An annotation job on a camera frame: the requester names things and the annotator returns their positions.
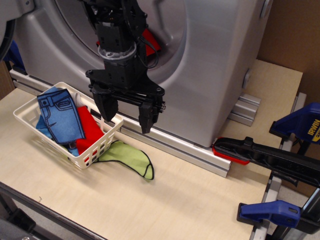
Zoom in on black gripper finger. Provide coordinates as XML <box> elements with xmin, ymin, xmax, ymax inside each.
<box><xmin>92</xmin><ymin>83</ymin><xmax>118</xmax><ymax>122</ymax></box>
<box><xmin>138</xmin><ymin>98</ymin><xmax>159</xmax><ymax>134</ymax></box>

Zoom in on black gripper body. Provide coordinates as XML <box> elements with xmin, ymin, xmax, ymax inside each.
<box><xmin>85</xmin><ymin>57</ymin><xmax>166</xmax><ymax>113</ymax></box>

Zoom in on red felt cloth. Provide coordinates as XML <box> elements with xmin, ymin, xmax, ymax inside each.
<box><xmin>142</xmin><ymin>28</ymin><xmax>162</xmax><ymax>57</ymax></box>
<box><xmin>76</xmin><ymin>106</ymin><xmax>104</xmax><ymax>155</ymax></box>

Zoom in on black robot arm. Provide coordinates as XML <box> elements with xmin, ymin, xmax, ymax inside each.
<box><xmin>82</xmin><ymin>0</ymin><xmax>165</xmax><ymax>134</ymax></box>

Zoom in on grey toy washing machine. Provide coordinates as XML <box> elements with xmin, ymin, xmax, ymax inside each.
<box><xmin>14</xmin><ymin>0</ymin><xmax>272</xmax><ymax>147</ymax></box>

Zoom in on washing machine door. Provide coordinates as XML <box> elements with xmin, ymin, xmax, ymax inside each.
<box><xmin>0</xmin><ymin>0</ymin><xmax>35</xmax><ymax>61</ymax></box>

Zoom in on red felt cloth in basket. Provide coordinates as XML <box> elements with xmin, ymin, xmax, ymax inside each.
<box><xmin>76</xmin><ymin>106</ymin><xmax>104</xmax><ymax>155</ymax></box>

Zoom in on green felt sock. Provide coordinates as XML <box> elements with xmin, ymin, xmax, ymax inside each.
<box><xmin>96</xmin><ymin>140</ymin><xmax>155</xmax><ymax>180</ymax></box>

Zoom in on blue felt jeans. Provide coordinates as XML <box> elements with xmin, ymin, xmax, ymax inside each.
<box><xmin>37</xmin><ymin>89</ymin><xmax>85</xmax><ymax>145</ymax></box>

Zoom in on light blue felt cloth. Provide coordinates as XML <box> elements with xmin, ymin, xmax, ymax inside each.
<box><xmin>35</xmin><ymin>115</ymin><xmax>53</xmax><ymax>140</ymax></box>

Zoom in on white plastic basket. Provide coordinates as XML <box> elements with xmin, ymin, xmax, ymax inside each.
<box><xmin>13</xmin><ymin>82</ymin><xmax>124</xmax><ymax>169</ymax></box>

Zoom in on short aluminium profile block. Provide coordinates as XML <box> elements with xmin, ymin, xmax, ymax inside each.
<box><xmin>228</xmin><ymin>93</ymin><xmax>262</xmax><ymax>127</ymax></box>

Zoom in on blue Irwin clamp upper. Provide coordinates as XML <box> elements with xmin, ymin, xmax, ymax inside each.
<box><xmin>269</xmin><ymin>102</ymin><xmax>320</xmax><ymax>155</ymax></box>

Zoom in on blue clamp lower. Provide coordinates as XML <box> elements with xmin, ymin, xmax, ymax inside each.
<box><xmin>236</xmin><ymin>200</ymin><xmax>320</xmax><ymax>235</ymax></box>

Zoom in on black red bar clamp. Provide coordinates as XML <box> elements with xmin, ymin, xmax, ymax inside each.
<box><xmin>212</xmin><ymin>137</ymin><xmax>320</xmax><ymax>188</ymax></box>

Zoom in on aluminium rail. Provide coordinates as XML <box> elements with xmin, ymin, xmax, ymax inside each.
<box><xmin>9</xmin><ymin>69</ymin><xmax>232</xmax><ymax>178</ymax></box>

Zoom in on black metal table frame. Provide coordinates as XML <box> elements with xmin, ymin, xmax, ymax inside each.
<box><xmin>0</xmin><ymin>183</ymin><xmax>104</xmax><ymax>240</ymax></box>

